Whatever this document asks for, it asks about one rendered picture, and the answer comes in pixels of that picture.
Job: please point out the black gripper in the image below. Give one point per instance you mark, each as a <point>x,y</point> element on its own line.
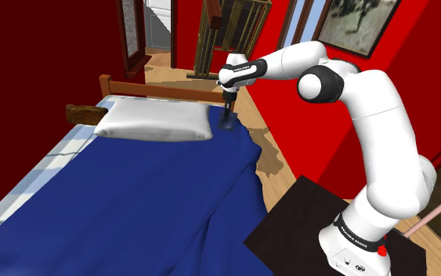
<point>229,97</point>

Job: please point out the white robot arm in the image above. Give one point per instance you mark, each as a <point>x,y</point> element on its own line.
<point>380,145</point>

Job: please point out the wooden slatted rack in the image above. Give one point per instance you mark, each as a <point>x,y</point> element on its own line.
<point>239,26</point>

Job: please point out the white pillow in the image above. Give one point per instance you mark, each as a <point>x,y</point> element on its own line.
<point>155,120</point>

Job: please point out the brown framed standing mirror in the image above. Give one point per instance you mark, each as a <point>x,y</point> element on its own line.
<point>131,34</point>

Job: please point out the wooden bed with blue blanket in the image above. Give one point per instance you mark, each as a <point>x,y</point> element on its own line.
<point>147,191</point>

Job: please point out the brown wooden nightstand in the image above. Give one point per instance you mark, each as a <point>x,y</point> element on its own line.
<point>84,114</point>

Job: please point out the dark robot stand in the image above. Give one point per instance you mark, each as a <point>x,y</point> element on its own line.
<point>292,229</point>

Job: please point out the pink rod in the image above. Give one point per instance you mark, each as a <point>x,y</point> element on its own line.
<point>437,212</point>

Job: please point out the window with brown frame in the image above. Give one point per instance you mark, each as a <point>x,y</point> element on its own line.
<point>300,19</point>

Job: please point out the dark framed wall picture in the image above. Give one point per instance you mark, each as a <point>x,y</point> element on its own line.
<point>357,23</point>

